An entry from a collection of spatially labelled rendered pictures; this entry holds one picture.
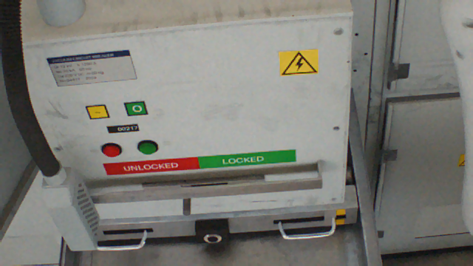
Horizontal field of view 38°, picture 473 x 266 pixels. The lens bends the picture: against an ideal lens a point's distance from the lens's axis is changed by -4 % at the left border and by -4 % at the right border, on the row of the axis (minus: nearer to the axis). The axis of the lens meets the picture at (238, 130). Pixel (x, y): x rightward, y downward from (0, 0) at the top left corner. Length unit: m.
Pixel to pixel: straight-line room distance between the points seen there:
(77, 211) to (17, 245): 1.06
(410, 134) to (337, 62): 0.74
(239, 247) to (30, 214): 0.80
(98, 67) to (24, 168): 0.59
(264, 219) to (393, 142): 0.53
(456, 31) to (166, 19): 0.39
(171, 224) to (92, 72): 0.41
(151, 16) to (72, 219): 0.36
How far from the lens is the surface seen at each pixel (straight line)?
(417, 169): 1.84
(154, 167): 1.18
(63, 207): 1.10
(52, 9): 0.98
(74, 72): 1.02
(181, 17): 0.95
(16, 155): 1.52
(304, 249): 1.34
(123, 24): 0.97
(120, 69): 1.00
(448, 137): 1.75
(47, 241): 2.12
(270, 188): 1.17
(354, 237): 1.35
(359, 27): 1.44
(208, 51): 0.97
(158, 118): 1.08
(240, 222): 1.31
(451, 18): 0.78
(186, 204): 1.20
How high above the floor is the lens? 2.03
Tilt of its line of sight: 52 degrees down
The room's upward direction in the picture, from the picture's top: 8 degrees counter-clockwise
